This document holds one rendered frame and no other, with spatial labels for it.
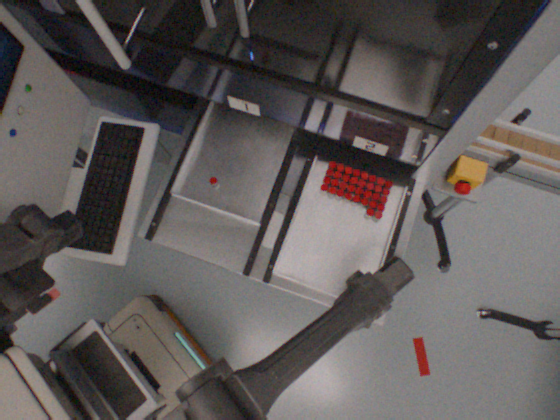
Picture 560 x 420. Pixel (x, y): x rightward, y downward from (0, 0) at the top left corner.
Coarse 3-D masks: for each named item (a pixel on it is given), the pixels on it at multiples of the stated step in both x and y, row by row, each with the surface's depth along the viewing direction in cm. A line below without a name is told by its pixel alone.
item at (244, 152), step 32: (224, 128) 131; (256, 128) 131; (288, 128) 131; (192, 160) 129; (224, 160) 129; (256, 160) 129; (192, 192) 127; (224, 192) 126; (256, 192) 126; (256, 224) 124
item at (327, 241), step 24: (312, 168) 124; (312, 192) 126; (336, 192) 125; (312, 216) 124; (336, 216) 124; (360, 216) 123; (384, 216) 123; (288, 240) 122; (312, 240) 122; (336, 240) 122; (360, 240) 122; (384, 240) 121; (288, 264) 121; (312, 264) 120; (336, 264) 120; (360, 264) 120; (312, 288) 119; (336, 288) 119
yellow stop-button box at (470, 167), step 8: (464, 152) 111; (472, 152) 111; (456, 160) 113; (464, 160) 111; (472, 160) 111; (480, 160) 111; (488, 160) 111; (456, 168) 111; (464, 168) 110; (472, 168) 110; (480, 168) 110; (448, 176) 116; (456, 176) 111; (464, 176) 110; (472, 176) 110; (480, 176) 110; (472, 184) 112
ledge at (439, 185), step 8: (448, 168) 126; (440, 176) 126; (432, 184) 126; (440, 184) 125; (448, 184) 125; (480, 184) 125; (440, 192) 126; (448, 192) 125; (472, 192) 124; (472, 200) 124
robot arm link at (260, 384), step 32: (352, 288) 75; (384, 288) 79; (320, 320) 67; (352, 320) 70; (288, 352) 59; (320, 352) 62; (192, 384) 51; (224, 384) 55; (256, 384) 54; (288, 384) 57; (256, 416) 53
